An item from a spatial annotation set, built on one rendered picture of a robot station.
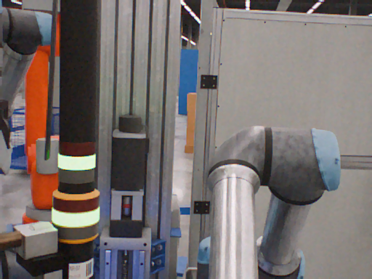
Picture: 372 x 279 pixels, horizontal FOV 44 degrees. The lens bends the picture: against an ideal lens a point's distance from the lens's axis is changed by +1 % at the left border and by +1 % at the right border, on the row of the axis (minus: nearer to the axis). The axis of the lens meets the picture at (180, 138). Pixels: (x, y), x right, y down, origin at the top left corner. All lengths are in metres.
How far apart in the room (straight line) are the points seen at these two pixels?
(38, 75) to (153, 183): 3.25
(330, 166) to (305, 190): 0.07
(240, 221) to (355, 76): 1.79
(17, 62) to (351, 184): 1.84
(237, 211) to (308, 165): 0.18
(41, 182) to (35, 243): 3.93
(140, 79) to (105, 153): 0.23
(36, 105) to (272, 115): 2.70
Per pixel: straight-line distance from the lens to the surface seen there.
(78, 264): 0.46
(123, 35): 1.27
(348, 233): 2.61
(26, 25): 1.10
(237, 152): 0.85
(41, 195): 4.39
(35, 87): 4.47
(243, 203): 0.78
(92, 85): 0.43
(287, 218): 1.01
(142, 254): 1.28
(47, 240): 0.44
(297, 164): 0.87
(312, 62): 2.38
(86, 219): 0.44
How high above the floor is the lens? 1.70
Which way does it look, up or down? 8 degrees down
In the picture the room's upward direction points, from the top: 3 degrees clockwise
